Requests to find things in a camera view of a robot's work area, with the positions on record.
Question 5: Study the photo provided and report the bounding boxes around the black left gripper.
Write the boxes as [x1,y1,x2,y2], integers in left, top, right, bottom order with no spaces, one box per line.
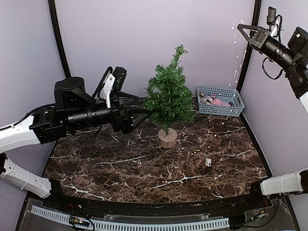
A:
[66,91,152,133]

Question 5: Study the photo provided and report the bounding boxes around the small green christmas tree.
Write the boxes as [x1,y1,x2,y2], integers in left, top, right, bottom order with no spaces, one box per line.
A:
[143,44,195,149]

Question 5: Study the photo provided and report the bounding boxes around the fairy light string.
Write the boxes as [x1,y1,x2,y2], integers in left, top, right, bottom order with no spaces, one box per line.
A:
[166,19,248,157]

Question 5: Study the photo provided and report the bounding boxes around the white battery box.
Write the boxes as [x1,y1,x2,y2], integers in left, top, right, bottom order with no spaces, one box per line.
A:
[205,158,212,167]

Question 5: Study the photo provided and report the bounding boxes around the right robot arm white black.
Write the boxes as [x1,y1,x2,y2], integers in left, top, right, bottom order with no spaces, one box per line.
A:
[237,24,308,209]

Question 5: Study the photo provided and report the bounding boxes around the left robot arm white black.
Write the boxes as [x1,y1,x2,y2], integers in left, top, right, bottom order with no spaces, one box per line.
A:
[0,74,151,210]

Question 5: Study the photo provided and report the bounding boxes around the blue plastic basket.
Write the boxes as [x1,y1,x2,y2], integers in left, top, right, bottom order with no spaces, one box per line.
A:
[196,85,245,117]

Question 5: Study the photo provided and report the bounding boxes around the silver bauble ornament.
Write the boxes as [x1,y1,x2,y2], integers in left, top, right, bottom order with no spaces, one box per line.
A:
[199,92,205,102]

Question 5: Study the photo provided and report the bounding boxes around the pink plush ornament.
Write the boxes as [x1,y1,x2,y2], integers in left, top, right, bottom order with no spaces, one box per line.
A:
[209,94,232,106]

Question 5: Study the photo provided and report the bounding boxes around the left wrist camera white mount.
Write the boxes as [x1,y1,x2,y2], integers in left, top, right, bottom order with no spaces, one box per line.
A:
[92,66,127,108]

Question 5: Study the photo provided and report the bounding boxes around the right black frame post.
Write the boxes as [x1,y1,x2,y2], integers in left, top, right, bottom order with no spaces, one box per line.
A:
[236,0,262,93]

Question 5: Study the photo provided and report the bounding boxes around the black frame post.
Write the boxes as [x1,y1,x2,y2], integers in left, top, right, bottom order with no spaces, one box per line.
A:
[236,0,262,93]
[48,0,71,78]

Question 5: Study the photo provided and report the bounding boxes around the grey slotted cable duct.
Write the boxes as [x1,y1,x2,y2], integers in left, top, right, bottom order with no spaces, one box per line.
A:
[30,205,230,231]

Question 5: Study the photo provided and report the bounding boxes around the left black frame post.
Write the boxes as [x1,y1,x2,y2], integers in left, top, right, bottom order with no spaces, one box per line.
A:
[48,0,71,78]

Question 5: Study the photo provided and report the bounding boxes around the black front rail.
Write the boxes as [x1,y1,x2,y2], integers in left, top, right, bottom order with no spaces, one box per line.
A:
[62,195,273,216]

